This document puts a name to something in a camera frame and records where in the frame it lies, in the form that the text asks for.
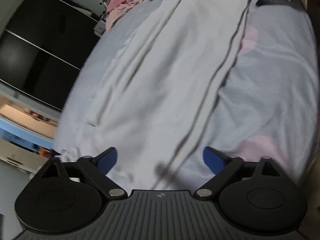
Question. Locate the black wardrobe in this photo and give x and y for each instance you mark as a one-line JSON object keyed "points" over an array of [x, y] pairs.
{"points": [[37, 50]]}

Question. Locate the white sweatshirt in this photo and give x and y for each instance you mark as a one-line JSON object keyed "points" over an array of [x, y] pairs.
{"points": [[162, 80]]}

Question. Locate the white nightstand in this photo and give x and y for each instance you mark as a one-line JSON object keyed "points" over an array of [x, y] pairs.
{"points": [[101, 20]]}

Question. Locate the bed with polka dot sheet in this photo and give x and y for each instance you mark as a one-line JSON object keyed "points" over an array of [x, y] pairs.
{"points": [[262, 92]]}

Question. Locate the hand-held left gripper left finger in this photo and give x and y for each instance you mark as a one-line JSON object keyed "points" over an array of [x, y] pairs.
{"points": [[107, 158]]}

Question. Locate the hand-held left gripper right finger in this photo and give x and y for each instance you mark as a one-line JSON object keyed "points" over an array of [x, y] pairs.
{"points": [[212, 160]]}

